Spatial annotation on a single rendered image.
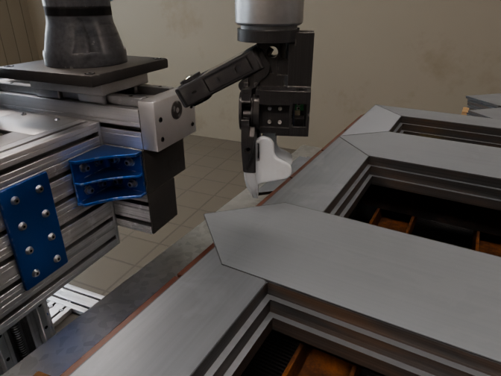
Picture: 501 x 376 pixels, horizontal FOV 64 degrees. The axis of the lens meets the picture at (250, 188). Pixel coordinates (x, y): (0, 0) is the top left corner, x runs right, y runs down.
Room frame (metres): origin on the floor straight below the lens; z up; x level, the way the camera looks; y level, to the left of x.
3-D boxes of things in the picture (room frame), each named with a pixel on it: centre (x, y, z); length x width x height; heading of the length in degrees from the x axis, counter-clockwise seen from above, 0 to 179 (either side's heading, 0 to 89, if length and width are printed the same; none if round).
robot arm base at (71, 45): (0.81, 0.32, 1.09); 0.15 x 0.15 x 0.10
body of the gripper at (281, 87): (0.48, -0.03, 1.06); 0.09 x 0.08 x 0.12; 83
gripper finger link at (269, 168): (0.47, -0.02, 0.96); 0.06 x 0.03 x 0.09; 83
